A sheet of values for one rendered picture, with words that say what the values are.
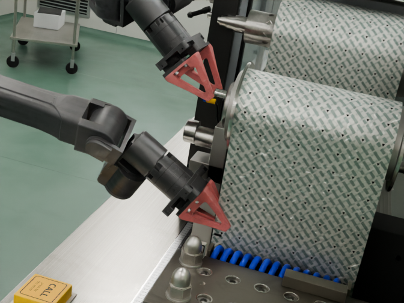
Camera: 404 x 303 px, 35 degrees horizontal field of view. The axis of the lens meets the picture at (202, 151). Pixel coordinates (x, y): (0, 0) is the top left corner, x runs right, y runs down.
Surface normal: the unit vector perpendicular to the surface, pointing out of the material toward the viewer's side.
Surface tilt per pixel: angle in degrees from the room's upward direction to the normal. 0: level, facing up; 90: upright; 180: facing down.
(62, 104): 25
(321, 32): 67
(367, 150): 90
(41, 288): 0
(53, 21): 90
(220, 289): 0
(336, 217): 90
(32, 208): 0
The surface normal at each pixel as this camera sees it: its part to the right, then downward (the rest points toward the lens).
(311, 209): -0.26, 0.31
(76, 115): 0.25, -0.67
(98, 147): -0.20, 0.67
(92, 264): 0.16, -0.92
